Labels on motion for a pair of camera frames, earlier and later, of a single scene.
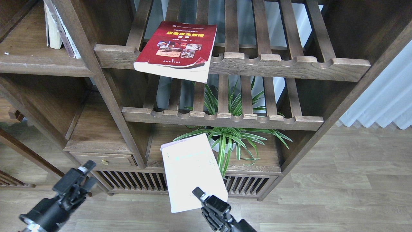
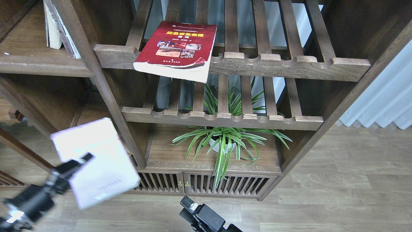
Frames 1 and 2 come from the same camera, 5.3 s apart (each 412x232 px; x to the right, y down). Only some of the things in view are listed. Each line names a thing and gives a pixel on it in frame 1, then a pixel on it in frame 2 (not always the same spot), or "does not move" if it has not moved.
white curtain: [388, 99] does not move
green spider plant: [224, 140] does not move
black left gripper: [70, 190] -> [30, 204]
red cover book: [178, 50] does not move
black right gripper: [216, 213] -> [203, 219]
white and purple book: [189, 163] -> [111, 171]
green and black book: [53, 39] does not move
